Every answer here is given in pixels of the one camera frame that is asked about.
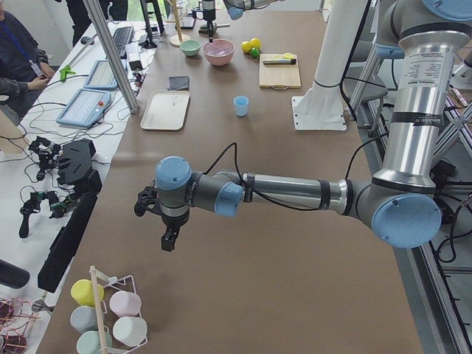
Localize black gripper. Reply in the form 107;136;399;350
161;206;190;252
201;0;216;43

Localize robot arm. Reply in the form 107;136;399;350
154;1;471;251
201;0;277;43

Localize pile of clear ice cubes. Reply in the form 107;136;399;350
204;40;234;58

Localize pink plastic cup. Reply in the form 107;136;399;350
109;291;142;317

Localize light blue cup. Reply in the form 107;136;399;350
233;95;249;117

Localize white plastic cup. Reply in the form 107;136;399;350
113;316;148;347

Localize yellow plastic cup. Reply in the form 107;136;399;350
70;279;95;306

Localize grey-blue plastic cup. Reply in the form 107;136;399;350
70;305;98;333

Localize mint green plastic cup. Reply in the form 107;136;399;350
76;330;101;354

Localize black laptop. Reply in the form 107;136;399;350
179;15;196;30

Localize pink bowl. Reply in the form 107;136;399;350
203;39;235;66

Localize mint green bowl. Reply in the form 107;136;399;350
180;40;201;57

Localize yellow lemon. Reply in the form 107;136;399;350
250;38;261;49
241;41;252;53

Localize green lime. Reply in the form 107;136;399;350
249;47;260;59

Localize dark grey cloth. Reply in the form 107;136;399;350
167;75;190;91

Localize wooden cutting board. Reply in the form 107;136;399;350
259;54;302;89

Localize black keyboard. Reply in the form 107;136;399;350
112;26;134;50

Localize standing person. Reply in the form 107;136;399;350
66;0;129;47

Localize long black box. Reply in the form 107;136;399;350
37;193;97;293

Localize cream rabbit tray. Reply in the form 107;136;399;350
140;90;190;131

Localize black plastic gripper part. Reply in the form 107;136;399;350
58;139;102;194

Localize blue teach pendant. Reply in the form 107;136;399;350
56;88;111;128
83;60;118;91

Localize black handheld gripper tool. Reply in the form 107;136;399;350
18;191;45;238

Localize green clamp tool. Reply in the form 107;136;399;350
59;65;76;82

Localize seated person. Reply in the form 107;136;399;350
1;9;55;125

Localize white wire cup rack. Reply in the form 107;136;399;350
89;265;148;353

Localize steel handled knife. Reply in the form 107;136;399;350
263;58;297;66

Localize wooden rack handle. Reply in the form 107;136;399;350
89;265;110;354

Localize aluminium frame post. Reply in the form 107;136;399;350
83;0;139;114

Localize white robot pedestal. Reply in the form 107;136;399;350
292;0;370;131

